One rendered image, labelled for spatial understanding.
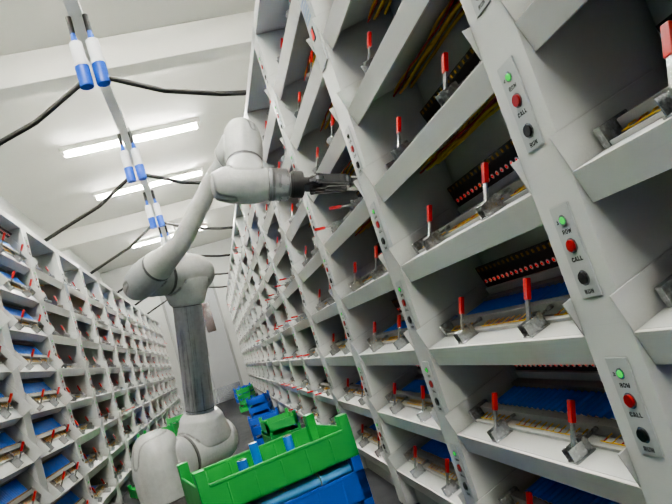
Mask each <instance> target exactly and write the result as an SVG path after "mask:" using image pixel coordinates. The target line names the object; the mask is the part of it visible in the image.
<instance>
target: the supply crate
mask: <svg viewBox="0 0 672 504"><path fill-rule="evenodd" d="M334 418H335V422H336V425H322V424H316V421H315V418H314V414H313V413H309V414H306V415H303V420H304V423H305V426H306V427H304V428H302V429H299V430H297V431H294V432H292V433H289V434H291V436H292V439H293V442H294V446H295V449H292V450H290V451H288V452H287V451H286V448H285V445H284V441H283V438H282V437H284V436H282V437H279V438H277V439H274V440H272V441H269V442H267V443H264V444H262V445H259V446H258V447H259V450H260V454H261V457H262V460H263V462H261V463H258V464H256V465H254V462H253V459H252V455H251V452H250V449H249V450H247V451H244V452H242V453H239V454H237V455H234V456H232V457H229V458H227V459H224V460H222V461H219V462H217V463H214V464H211V465H209V466H206V467H204V468H201V469H199V470H196V471H194V472H190V469H189V465H188V462H186V461H185V462H182V463H180V464H177V469H178V473H179V476H180V480H181V484H182V488H183V491H184V495H185V498H186V502H187V504H248V503H250V502H252V501H255V500H257V499H259V498H262V497H264V496H266V495H268V494H271V493H273V492H275V491H277V490H280V489H282V488H284V487H286V486H289V485H291V484H293V483H295V482H298V481H300V480H302V479H305V478H307V477H309V476H311V475H314V474H316V473H318V472H320V471H323V470H325V469H327V468H329V467H332V466H334V465H336V464H338V463H341V462H343V461H345V460H348V459H350V458H352V457H354V456H357V455H359V451H358V448H357V445H356V442H355V439H354V435H353V432H352V429H351V426H350V423H349V420H348V417H347V414H346V413H342V414H339V415H337V416H335V417H334ZM242 458H246V459H247V462H248V465H249V468H246V469H244V470H242V471H239V469H238V465H237V461H239V459H242Z"/></svg>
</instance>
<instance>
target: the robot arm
mask: <svg viewBox="0 0 672 504"><path fill-rule="evenodd" d="M215 158H216V159H215V160H214V162H213V163H212V165H211V166H210V168H209V169H208V171H207V172H206V174H205V176H204V178H203V180H202V181H201V183H200V185H199V187H198V189H197V191H196V193H195V195H194V197H193V199H192V201H191V203H190V205H189V207H188V209H187V211H186V213H185V215H184V217H183V219H182V220H181V222H180V224H179V226H178V228H177V230H176V232H175V233H174V235H173V236H172V237H171V239H170V240H169V241H168V242H167V243H165V244H164V245H162V246H161V247H159V248H157V249H156V250H154V251H152V252H150V253H148V254H147V255H145V256H144V257H142V258H141V259H139V260H138V261H137V262H136V263H135V264H134V265H133V266H132V267H131V268H130V269H129V270H128V272H127V273H126V275H125V277H124V280H123V284H122V285H123V292H124V294H125V295H126V296H127V297H128V298H130V299H131V300H144V299H146V298H148V297H151V298H152V297H158V296H165V297H166V299H167V301H168V303H169V305H170V306H171V307H173V315H174V323H175V331H176V339H177V347H178V355H179V363H180V371H181V379H182V387H183V395H184V403H185V412H184V414H183V415H182V417H181V419H180V423H179V428H178V433H177V436H175V434H174V433H173V432H172V431H170V430H168V429H162V428H160V429H156V430H153V431H150V432H148V433H146V434H144V435H142V436H140V437H139V438H137V439H136V441H135V443H134V445H133V448H132V454H131V469H132V476H133V481H134V485H135V489H136V492H137V496H138V499H139V501H140V504H187V502H186V498H185V495H184V491H183V488H182V484H181V480H180V476H179V473H178V469H177V464H180V463H182V462H185V461H186V462H188V465H189V469H190V472H194V471H196V470H199V469H201V468H204V467H206V466H209V465H211V464H214V463H217V462H219V461H222V460H224V459H227V458H229V457H231V456H232V455H233V454H234V452H235V451H236V449H237V446H238V433H237V430H236V428H235V426H234V425H233V423H232V422H230V421H229V420H228V419H226V418H225V416H224V414H223V412H222V411H221V410H220V409H219V408H218V407H217V406H215V405H214V397H213V389H212V381H211V373H210V365H209V357H208V348H207V340H206V332H205V324H204V316H203V308H202V303H203V302H204V301H205V298H206V293H207V289H208V287H209V286H210V285H211V284H212V282H213V280H214V277H215V271H214V267H213V264H212V263H211V261H210V260H209V259H207V258H206V257H204V256H201V255H198V254H192V253H187V251H188V250H189V248H190V247H191V245H192V243H193V242H194V240H195V238H196V236H197V234H198V232H199V230H200V228H201V225H202V223H203V221H204V219H205V217H206V215H207V212H208V210H209V208H210V206H211V204H212V202H213V199H214V198H215V199H216V200H217V201H220V202H224V203H230V204H258V203H261V202H265V201H287V200H288V199H289V196H290V197H291V198H303V197H304V193H305V192H310V195H314V194H329V193H344V191H359V190H358V189H357V187H356V186H355V184H354V183H353V181H355V180H357V179H358V178H357V176H350V174H324V173H315V175H312V176H310V177H304V173H303V171H291V172H288V169H286V168H264V166H263V145H262V139H261V135H260V132H259V130H258V128H257V126H256V125H255V123H253V122H252V121H250V120H249V119H247V118H243V117H238V118H234V119H232V120H231V121H230V122H229V123H228V124H227V125H226V127H225V129H224V134H223V135H222V137H221V139H220V142H219V144H218V146H217V148H216V149H215Z"/></svg>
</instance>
